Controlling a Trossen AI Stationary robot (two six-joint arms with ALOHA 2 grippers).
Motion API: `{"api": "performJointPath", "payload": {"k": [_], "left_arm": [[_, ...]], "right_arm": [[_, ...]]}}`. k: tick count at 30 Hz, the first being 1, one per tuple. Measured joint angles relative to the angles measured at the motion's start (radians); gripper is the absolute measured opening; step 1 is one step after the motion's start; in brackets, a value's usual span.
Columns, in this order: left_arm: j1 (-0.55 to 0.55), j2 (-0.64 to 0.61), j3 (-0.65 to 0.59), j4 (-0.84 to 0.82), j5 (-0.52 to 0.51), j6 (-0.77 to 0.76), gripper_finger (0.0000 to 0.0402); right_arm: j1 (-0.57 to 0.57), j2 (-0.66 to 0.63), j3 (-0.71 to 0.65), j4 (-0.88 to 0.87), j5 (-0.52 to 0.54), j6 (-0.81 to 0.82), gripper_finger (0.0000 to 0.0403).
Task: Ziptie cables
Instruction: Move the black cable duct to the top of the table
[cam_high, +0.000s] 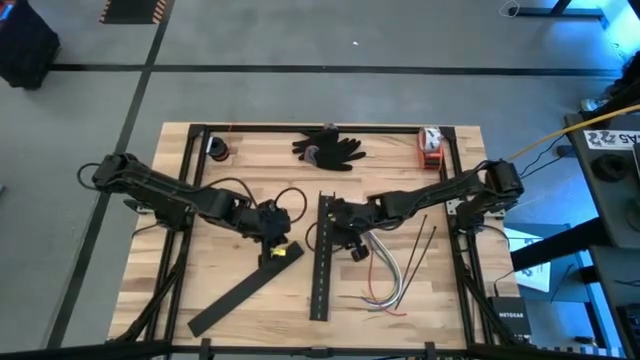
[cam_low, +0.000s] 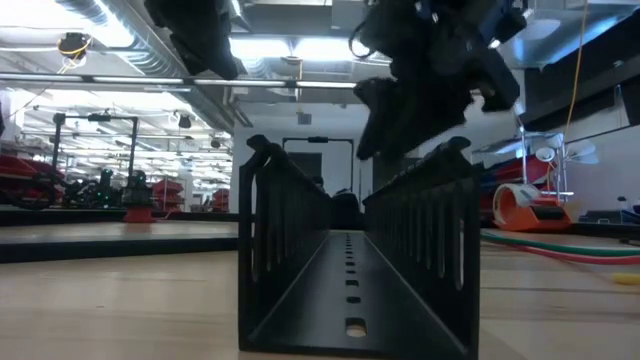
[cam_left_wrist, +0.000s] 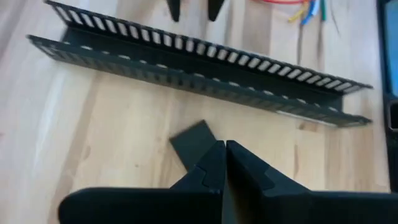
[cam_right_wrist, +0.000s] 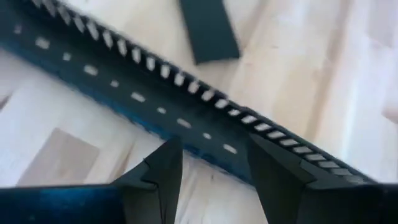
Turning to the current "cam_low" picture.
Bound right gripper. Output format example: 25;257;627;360
352;0;522;162

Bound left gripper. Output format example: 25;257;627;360
143;0;240;81

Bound black slotted cable duct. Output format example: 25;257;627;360
237;133;482;360

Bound thin green wire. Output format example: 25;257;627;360
480;231;640;258

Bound long ceiling light bar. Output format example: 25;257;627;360
0;71;359;92

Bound black work glove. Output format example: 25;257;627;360
329;188;362;231

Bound red storage bins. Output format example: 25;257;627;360
151;178;187;212
480;154;554;221
211;187;231;212
0;153;67;202

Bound orange tape dispenser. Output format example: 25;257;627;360
492;182;574;233

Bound dark grey side table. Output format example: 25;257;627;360
519;44;640;132

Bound black roll on red base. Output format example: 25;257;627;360
121;197;157;225

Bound white fan on stand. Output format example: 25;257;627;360
519;117;601;204

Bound silver ventilation duct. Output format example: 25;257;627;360
53;0;241;132

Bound black background station frame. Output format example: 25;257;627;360
281;135;356;194
52;112;141;211

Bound ceiling cord reel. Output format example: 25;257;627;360
55;31;94;76

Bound black aluminium table frame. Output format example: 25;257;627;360
0;205;640;237

